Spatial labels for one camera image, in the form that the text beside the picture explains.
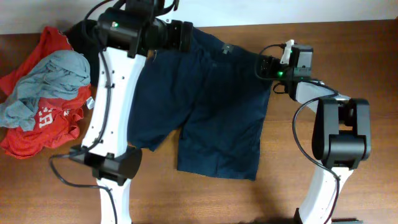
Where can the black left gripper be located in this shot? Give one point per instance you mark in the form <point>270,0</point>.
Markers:
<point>181,40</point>

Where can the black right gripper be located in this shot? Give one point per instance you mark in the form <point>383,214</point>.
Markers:
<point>270,67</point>

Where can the navy blue shorts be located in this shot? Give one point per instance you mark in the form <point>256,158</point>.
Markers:
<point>211,94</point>

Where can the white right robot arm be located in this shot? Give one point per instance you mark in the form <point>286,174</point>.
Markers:
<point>341,136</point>

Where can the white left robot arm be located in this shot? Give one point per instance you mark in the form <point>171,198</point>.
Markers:
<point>125,33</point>

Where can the black garment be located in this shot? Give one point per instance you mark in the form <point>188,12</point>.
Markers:
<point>83,46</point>

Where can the grey t-shirt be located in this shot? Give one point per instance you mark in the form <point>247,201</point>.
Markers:
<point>58,75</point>

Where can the red printed t-shirt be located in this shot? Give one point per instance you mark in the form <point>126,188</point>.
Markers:
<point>56,121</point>

